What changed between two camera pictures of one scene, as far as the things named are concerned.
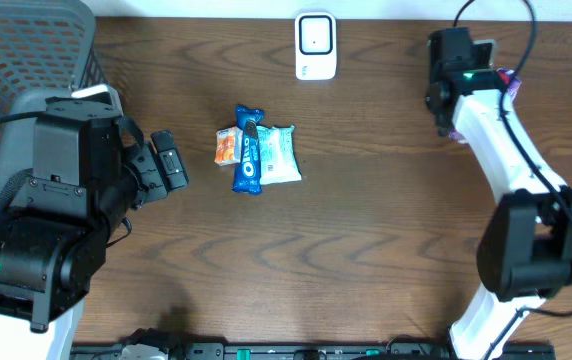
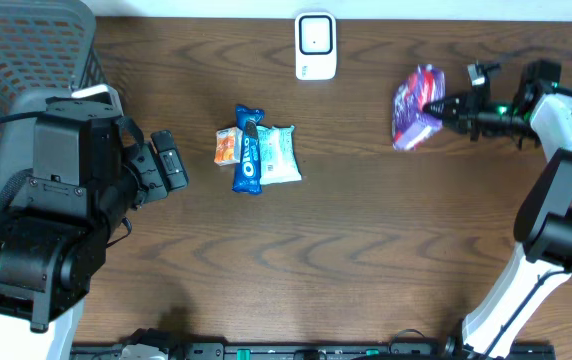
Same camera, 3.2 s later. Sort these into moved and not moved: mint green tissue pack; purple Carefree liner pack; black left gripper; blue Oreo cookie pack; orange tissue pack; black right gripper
Moved: purple Carefree liner pack; black right gripper
Not moved: mint green tissue pack; orange tissue pack; black left gripper; blue Oreo cookie pack
